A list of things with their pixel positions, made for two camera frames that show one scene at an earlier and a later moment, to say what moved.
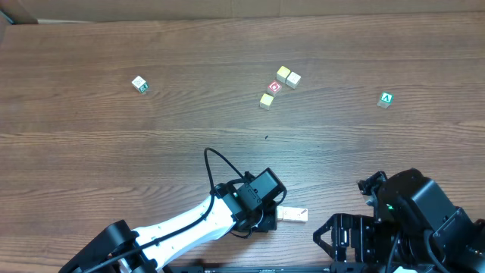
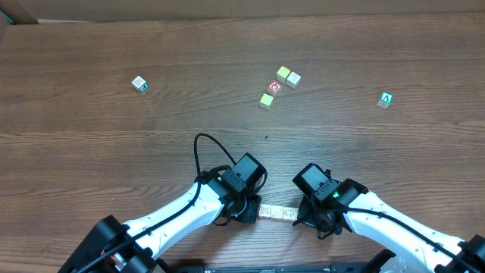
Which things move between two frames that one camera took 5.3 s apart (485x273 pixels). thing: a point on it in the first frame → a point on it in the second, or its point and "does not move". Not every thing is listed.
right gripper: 342,236 → 305,216
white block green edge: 290,213 does not move
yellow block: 265,101 does not move
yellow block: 280,213 does not move
